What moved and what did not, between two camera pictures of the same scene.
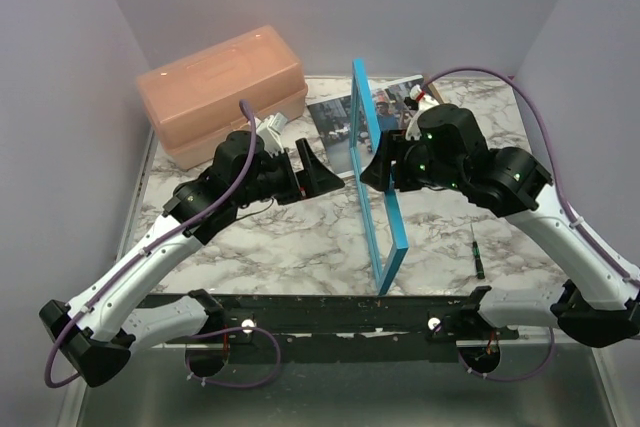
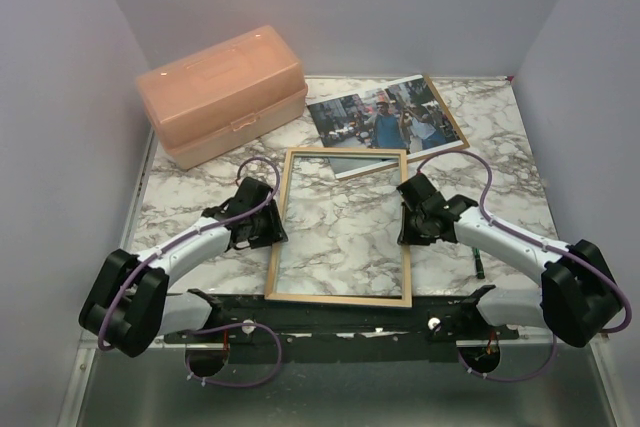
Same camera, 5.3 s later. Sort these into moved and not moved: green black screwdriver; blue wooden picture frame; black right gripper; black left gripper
Moved: blue wooden picture frame; black right gripper; black left gripper
Not moved: green black screwdriver
